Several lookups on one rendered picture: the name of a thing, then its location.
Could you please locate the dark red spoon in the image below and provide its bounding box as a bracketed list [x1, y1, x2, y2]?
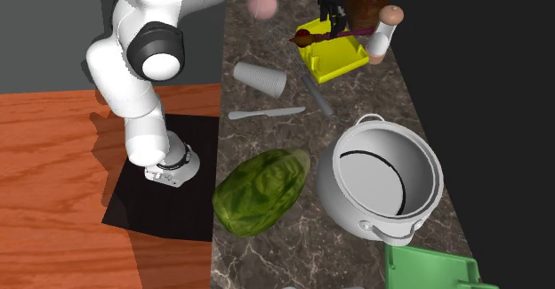
[288, 25, 376, 49]

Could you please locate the brown rounded object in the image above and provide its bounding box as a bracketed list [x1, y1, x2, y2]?
[343, 0, 390, 35]

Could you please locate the yellow square tray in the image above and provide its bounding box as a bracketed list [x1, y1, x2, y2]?
[295, 18, 371, 85]

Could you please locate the white and tan pepper mill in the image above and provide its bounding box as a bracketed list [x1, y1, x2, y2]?
[365, 4, 406, 67]

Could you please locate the white ribbed cup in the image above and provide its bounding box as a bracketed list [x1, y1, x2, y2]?
[232, 60, 288, 100]

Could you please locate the silver table knife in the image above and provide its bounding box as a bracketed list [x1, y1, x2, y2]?
[227, 106, 307, 122]

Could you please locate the white cooking pot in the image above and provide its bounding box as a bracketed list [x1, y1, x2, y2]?
[315, 112, 446, 247]

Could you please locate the green lettuce head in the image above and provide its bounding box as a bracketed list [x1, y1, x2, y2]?
[211, 148, 312, 239]

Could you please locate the black robot stand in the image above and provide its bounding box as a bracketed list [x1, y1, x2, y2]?
[101, 113, 221, 243]

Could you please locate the green plastic tray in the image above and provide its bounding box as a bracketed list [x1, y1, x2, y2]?
[383, 243, 501, 289]

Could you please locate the metal whisk with grey handle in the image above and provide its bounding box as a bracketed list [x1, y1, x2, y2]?
[259, 20, 338, 121]

